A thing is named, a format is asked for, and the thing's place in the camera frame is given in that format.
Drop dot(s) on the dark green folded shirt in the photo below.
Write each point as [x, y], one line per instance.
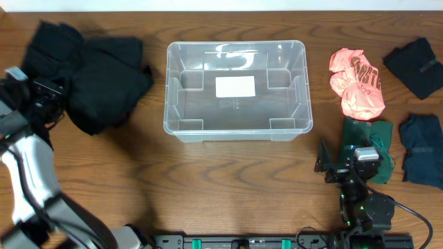
[377, 134]

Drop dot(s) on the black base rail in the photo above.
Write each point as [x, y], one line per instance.
[308, 241]

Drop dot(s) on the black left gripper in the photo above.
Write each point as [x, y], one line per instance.
[43, 104]

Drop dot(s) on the white label in bin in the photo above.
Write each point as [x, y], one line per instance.
[235, 87]

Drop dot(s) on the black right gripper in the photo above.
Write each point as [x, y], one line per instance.
[324, 164]

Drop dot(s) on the black folded cloth top right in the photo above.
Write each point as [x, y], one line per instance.
[417, 67]

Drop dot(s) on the pink crumpled printed shirt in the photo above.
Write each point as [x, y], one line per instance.
[357, 82]

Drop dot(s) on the clear plastic storage bin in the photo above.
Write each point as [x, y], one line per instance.
[280, 110]

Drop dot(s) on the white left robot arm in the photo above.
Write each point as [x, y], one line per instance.
[41, 207]

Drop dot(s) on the dark navy folded cloth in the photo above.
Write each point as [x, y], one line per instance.
[421, 136]

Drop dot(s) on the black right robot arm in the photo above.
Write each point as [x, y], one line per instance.
[367, 213]

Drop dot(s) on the black garment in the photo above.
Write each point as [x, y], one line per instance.
[101, 79]

